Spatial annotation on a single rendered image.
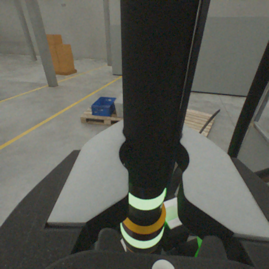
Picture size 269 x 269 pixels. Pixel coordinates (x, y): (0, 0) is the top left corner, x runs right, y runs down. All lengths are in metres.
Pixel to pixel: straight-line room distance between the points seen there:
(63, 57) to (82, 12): 6.54
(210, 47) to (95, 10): 9.82
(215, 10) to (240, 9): 1.30
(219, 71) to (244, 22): 1.24
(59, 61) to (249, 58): 7.22
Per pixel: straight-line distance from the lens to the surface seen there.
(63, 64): 8.34
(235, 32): 5.67
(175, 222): 0.19
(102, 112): 3.32
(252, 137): 1.59
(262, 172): 0.27
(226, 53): 5.67
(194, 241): 0.34
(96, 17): 13.81
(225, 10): 12.40
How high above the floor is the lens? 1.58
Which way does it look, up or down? 32 degrees down
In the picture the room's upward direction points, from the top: 1 degrees clockwise
